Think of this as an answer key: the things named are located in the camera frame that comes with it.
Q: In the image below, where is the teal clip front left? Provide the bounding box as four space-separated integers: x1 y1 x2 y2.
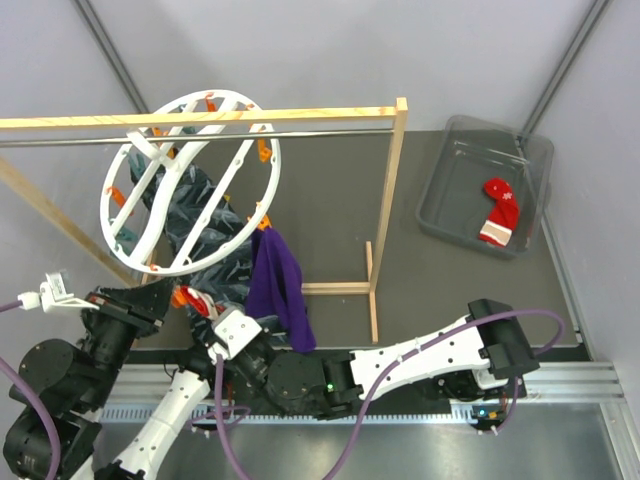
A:
115 226 138 247

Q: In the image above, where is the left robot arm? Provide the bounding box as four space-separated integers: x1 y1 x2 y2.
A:
3 273 227 479

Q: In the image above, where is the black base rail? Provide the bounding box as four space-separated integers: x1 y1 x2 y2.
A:
164 344 526 421

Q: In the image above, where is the orange front clip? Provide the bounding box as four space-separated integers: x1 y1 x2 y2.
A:
171 286 191 308

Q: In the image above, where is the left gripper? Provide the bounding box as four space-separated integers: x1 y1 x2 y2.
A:
81 271 179 406

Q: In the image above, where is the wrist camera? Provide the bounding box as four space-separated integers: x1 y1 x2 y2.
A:
17 270 91 314
208 308 263 363

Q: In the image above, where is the red snowflake sock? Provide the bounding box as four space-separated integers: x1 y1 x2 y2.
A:
179 286 220 320
478 177 520 248

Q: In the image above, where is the orange clip rim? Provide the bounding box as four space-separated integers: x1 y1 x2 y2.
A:
204 92 217 112
105 186 135 218

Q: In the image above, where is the orange clip left rim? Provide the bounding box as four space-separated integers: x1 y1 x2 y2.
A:
105 186 135 218

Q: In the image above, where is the white round clip hanger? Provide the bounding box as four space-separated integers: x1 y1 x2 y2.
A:
99 120 281 277

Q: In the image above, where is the grey plastic bin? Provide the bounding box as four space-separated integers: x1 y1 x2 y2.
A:
415 115 554 259

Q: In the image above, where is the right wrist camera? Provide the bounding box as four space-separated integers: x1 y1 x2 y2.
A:
208 308 263 363

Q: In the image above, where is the metal rack rod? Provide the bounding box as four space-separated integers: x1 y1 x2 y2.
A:
1 128 392 148

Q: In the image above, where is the orange clip holding purple sock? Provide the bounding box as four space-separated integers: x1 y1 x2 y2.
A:
256 214 273 231

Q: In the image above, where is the orange clip top rim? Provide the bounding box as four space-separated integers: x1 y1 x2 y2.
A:
204 92 217 112

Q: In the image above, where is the orange clip right bar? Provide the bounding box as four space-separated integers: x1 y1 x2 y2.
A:
257 138 272 163

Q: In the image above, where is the wooden clothes rack frame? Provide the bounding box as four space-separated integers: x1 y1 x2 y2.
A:
1 89 408 343

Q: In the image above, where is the purple sock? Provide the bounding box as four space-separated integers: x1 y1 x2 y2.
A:
245 228 317 353

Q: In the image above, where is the dark shark print cloth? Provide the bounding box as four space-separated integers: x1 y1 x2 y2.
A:
128 149 291 351

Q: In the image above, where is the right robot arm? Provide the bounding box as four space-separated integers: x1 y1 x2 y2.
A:
207 299 539 420

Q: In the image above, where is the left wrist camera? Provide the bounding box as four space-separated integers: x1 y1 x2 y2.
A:
17 270 91 314

